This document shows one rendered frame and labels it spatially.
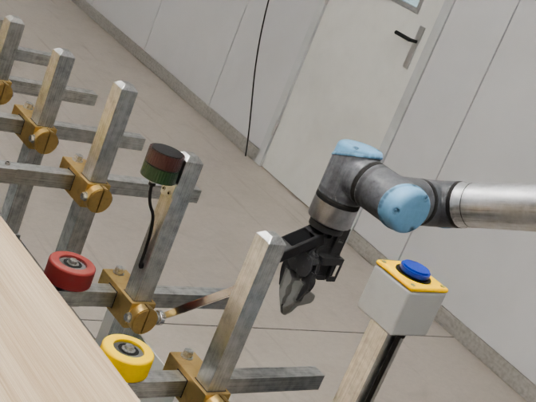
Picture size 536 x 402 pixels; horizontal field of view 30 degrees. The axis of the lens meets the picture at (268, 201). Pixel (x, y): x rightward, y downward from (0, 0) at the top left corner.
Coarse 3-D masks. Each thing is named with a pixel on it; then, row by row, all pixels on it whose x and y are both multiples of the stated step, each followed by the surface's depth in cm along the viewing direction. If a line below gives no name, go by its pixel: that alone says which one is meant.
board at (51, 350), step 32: (0, 224) 170; (0, 256) 159; (0, 288) 150; (32, 288) 153; (0, 320) 141; (32, 320) 145; (64, 320) 148; (0, 352) 134; (32, 352) 137; (64, 352) 140; (96, 352) 143; (0, 384) 127; (32, 384) 130; (64, 384) 133; (96, 384) 135
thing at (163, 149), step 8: (152, 144) 160; (160, 144) 162; (160, 152) 158; (168, 152) 159; (176, 152) 161; (152, 184) 161; (160, 184) 159; (176, 184) 162; (168, 192) 163; (152, 208) 164; (152, 216) 164; (152, 224) 165; (144, 248) 167; (144, 256) 167
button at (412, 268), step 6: (402, 264) 125; (408, 264) 125; (414, 264) 125; (420, 264) 126; (402, 270) 125; (408, 270) 123; (414, 270) 123; (420, 270) 124; (426, 270) 125; (414, 276) 123; (420, 276) 123; (426, 276) 124
